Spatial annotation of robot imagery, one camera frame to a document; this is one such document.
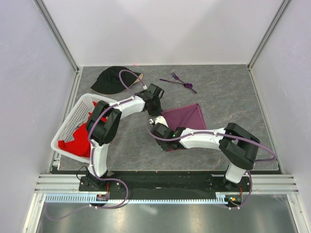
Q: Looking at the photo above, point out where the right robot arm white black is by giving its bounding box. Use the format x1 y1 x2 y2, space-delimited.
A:
148 116 260 191

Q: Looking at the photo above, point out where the white plastic basket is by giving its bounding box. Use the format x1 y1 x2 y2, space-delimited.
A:
50 94 120 164

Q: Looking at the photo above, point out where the purple cloth napkin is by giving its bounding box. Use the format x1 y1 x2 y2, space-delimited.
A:
160 103 207 153

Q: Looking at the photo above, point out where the black bucket hat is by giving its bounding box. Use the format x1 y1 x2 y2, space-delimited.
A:
90 66 143 95

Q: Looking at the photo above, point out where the purple fork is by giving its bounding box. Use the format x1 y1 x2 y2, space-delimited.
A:
171 72 186 86

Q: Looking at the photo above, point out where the red cloth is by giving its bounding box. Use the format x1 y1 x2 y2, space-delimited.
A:
58 102 98 158

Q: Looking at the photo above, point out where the left aluminium frame post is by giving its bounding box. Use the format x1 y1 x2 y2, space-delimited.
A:
33 0 81 73

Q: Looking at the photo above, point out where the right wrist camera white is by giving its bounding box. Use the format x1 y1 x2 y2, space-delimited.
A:
148 116 169 128

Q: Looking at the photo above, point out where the aluminium frame post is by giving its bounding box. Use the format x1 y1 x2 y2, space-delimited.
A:
33 0 81 73
247 0 292 71

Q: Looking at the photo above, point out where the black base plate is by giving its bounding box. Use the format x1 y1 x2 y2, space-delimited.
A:
79 171 250 199

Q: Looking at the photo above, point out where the blue cable duct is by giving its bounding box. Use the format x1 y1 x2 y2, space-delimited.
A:
45 193 239 204

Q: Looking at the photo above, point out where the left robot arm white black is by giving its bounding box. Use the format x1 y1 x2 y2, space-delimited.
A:
86 83 164 191

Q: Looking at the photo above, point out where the right aluminium frame post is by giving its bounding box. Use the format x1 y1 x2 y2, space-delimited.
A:
247 0 292 71

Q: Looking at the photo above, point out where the purple spoon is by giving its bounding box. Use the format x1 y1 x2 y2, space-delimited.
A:
159 79 197 94

